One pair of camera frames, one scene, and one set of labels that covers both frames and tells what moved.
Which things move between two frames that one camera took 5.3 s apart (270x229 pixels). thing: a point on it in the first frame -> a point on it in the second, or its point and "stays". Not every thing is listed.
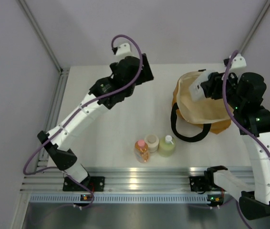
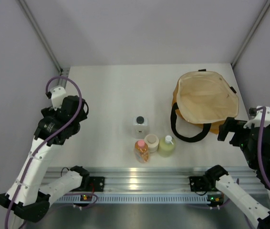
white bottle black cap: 196,91 -> 140,125
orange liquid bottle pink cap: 141,150 stays
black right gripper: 211,87 -> 232,125
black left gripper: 145,75 -> 49,111
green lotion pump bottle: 166,146 stays
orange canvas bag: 211,113 stays
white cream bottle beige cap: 152,141 stays
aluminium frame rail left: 64,71 stays
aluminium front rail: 132,180 stays
